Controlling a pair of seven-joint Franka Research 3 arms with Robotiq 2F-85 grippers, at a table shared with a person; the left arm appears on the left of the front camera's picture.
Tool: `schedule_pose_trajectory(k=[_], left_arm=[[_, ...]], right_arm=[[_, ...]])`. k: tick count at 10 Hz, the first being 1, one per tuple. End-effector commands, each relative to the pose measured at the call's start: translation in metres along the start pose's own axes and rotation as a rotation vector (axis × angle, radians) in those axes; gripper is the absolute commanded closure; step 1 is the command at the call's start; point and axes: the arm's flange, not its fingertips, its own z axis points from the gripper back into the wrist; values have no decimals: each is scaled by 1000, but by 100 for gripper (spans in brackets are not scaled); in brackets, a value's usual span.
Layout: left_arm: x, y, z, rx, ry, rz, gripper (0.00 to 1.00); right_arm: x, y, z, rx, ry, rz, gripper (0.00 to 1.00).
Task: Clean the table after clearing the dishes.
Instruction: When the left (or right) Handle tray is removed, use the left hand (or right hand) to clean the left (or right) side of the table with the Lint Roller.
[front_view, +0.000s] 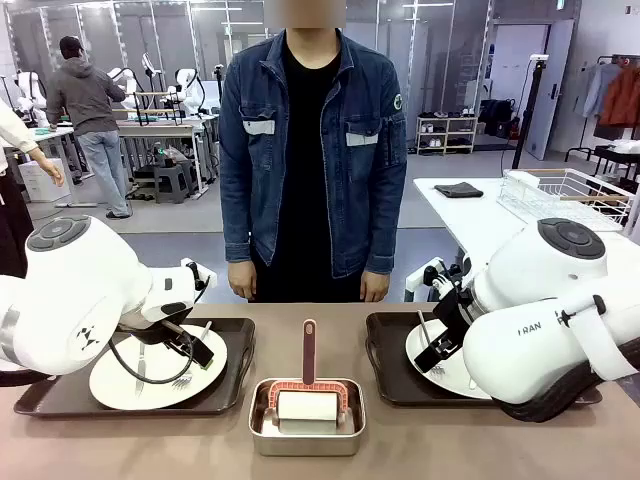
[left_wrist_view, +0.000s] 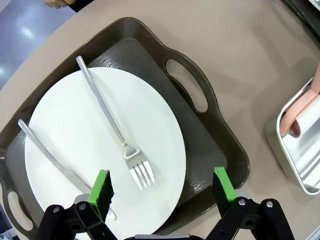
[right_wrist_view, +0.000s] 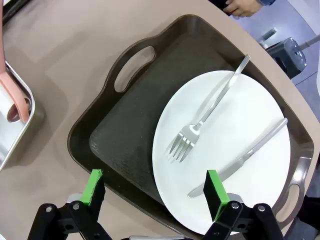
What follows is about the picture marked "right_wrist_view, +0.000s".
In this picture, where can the large white dinner plate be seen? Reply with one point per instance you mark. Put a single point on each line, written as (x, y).
(225, 140)

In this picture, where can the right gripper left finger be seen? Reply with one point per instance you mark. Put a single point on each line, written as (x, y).
(93, 197)

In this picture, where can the person's left forearm denim sleeve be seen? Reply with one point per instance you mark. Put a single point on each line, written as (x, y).
(267, 2)

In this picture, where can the rectangular stainless steel tray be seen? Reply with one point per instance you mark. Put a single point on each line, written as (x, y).
(10, 147)

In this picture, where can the dark brown serving tray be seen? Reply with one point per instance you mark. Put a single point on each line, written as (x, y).
(150, 100)

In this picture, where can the person's left hand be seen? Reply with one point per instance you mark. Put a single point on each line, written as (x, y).
(243, 8)

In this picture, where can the silver metal fork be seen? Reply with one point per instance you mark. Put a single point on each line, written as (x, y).
(186, 135)

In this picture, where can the silver metal table knife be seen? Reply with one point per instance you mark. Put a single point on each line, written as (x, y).
(232, 166)

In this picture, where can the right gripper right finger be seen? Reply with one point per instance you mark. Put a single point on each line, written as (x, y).
(215, 200)

